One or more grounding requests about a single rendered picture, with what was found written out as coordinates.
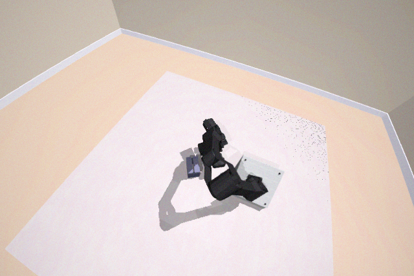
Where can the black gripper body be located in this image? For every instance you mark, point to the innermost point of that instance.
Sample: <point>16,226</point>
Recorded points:
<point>219,164</point>

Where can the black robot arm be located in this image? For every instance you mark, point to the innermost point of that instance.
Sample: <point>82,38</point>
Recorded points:
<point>229,182</point>

